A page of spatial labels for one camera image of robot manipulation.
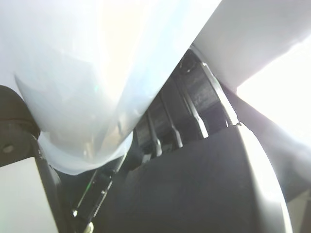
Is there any large translucent plastic syringe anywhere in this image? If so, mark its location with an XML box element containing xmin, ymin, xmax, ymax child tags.
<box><xmin>0</xmin><ymin>0</ymin><xmax>222</xmax><ymax>176</ymax></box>

